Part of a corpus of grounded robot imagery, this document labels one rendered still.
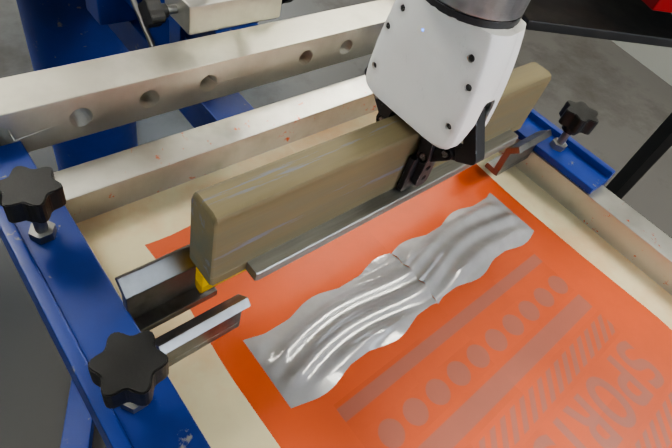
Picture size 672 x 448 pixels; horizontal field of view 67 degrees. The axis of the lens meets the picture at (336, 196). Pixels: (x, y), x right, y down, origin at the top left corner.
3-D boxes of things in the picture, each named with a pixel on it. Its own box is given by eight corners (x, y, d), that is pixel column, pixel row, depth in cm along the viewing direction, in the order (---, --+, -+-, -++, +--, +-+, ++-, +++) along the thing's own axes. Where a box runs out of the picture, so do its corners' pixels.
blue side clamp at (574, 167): (584, 207, 68) (616, 170, 63) (565, 221, 65) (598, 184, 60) (427, 79, 81) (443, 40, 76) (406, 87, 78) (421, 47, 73)
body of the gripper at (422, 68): (388, -49, 35) (349, 86, 43) (504, 29, 30) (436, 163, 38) (456, -58, 39) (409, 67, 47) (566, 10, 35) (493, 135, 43)
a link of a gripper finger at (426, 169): (419, 131, 41) (394, 187, 46) (447, 155, 40) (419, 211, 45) (444, 120, 43) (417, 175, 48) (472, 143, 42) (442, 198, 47)
